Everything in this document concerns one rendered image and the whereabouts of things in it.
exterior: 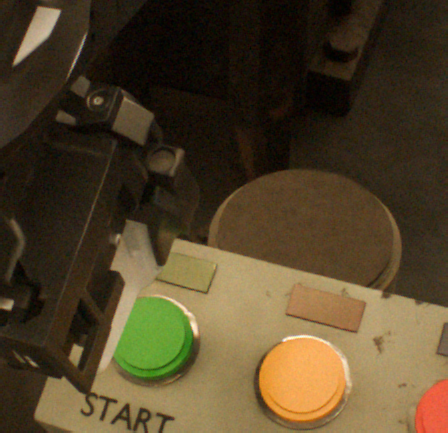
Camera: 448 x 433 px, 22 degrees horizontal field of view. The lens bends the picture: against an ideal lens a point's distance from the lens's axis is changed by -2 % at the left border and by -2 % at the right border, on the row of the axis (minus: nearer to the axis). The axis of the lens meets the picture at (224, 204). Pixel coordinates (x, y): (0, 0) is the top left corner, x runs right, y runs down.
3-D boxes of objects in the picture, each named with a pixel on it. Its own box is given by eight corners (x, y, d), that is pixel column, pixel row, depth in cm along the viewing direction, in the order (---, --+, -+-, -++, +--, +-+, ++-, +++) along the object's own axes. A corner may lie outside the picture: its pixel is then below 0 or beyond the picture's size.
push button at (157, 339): (130, 297, 56) (123, 285, 55) (206, 318, 55) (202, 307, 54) (104, 371, 55) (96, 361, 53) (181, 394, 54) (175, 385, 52)
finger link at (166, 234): (79, 252, 41) (12, 146, 33) (94, 208, 42) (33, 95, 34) (201, 283, 40) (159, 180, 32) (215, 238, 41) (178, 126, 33)
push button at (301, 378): (275, 337, 55) (273, 326, 53) (355, 358, 54) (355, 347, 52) (250, 414, 53) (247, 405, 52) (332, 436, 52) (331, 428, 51)
